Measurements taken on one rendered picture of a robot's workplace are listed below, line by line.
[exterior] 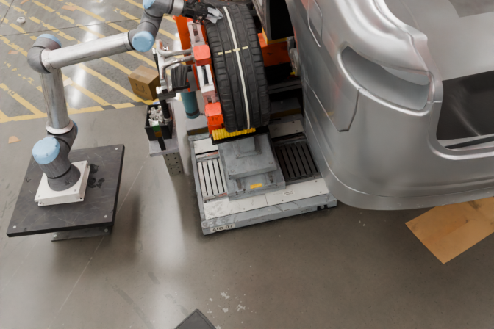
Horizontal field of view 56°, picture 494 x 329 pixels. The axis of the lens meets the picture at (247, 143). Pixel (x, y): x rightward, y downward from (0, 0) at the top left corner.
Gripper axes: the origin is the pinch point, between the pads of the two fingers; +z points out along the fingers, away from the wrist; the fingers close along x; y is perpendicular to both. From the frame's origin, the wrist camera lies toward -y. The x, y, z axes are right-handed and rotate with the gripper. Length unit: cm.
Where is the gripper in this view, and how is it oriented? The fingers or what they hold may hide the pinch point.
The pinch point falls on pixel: (220, 15)
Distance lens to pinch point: 234.7
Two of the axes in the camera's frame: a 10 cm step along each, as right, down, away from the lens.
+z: 9.0, 1.3, 4.1
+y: 1.9, 7.2, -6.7
